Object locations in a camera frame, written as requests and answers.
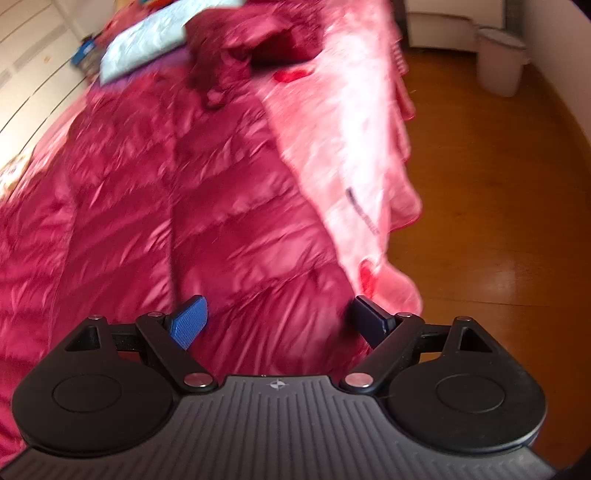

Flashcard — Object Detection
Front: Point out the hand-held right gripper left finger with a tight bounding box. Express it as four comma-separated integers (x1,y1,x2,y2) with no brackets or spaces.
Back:
65,294,219,394

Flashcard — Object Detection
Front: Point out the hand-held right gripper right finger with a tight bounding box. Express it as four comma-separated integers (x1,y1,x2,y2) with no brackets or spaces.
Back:
339,295,502,394

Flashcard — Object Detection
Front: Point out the red down jacket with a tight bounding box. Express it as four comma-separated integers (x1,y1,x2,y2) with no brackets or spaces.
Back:
0,6,375,467

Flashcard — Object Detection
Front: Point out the pink printed blanket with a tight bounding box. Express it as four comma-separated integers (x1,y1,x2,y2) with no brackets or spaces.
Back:
0,0,424,319

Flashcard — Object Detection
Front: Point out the light blue pillow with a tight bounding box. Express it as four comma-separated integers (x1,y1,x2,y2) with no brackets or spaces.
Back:
99,6,218,85

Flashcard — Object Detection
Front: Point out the white waste bin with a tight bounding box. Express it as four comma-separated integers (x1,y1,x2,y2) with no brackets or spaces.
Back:
475,27,531,97

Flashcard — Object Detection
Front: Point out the blue box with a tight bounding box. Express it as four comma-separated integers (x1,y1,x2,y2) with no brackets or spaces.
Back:
71,39,100,70

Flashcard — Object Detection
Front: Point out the white wardrobe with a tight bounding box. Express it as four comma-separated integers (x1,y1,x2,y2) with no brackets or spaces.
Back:
0,0,121,162

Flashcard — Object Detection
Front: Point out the white nightstand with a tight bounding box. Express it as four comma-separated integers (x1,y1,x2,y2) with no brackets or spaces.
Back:
404,0,506,51

